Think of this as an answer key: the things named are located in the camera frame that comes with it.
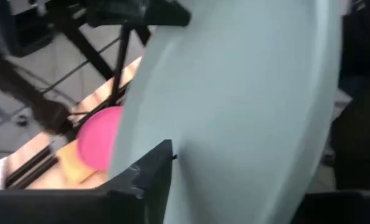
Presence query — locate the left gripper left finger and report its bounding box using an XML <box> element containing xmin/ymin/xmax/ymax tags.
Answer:
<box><xmin>0</xmin><ymin>139</ymin><xmax>173</xmax><ymax>224</ymax></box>

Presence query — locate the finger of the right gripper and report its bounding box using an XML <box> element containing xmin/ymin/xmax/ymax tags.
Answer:
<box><xmin>87</xmin><ymin>0</ymin><xmax>192</xmax><ymax>27</ymax></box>

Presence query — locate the black side cart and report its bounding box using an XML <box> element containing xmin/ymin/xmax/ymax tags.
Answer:
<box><xmin>0</xmin><ymin>0</ymin><xmax>58</xmax><ymax>57</ymax></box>

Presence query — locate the small pink plate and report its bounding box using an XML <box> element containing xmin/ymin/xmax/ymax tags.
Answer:
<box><xmin>76</xmin><ymin>105</ymin><xmax>125</xmax><ymax>172</ymax></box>

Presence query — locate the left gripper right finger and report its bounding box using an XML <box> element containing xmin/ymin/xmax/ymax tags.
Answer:
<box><xmin>292</xmin><ymin>190</ymin><xmax>370</xmax><ymax>224</ymax></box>

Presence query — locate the small teal plate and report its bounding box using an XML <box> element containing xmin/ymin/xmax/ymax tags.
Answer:
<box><xmin>110</xmin><ymin>0</ymin><xmax>343</xmax><ymax>224</ymax></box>

